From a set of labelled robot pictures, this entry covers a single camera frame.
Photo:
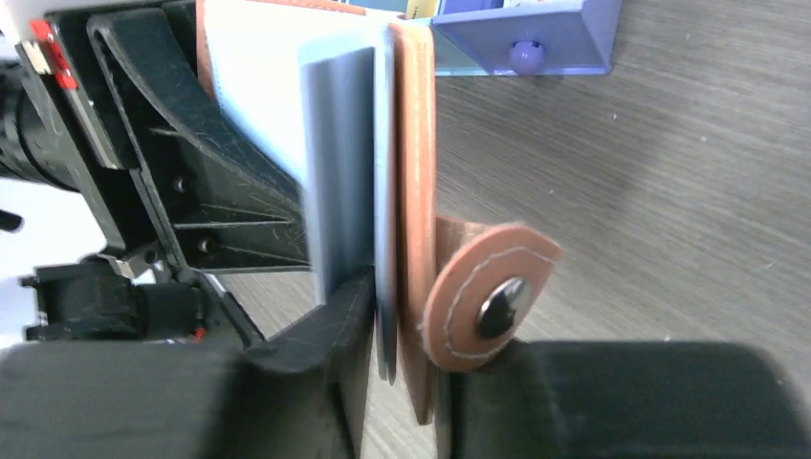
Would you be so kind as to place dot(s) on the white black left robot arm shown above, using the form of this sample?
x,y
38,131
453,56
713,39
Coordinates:
x,y
90,299

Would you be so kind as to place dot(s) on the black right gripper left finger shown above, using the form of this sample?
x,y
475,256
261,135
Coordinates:
x,y
301,394

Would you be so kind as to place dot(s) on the orange leather card holder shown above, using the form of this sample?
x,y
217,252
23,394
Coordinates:
x,y
342,98

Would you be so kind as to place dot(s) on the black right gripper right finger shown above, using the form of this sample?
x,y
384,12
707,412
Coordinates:
x,y
622,399

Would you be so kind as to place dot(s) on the blue purple drawer organizer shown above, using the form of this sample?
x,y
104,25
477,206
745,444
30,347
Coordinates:
x,y
515,38

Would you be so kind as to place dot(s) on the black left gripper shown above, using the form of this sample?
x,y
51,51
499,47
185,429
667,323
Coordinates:
x,y
169,179

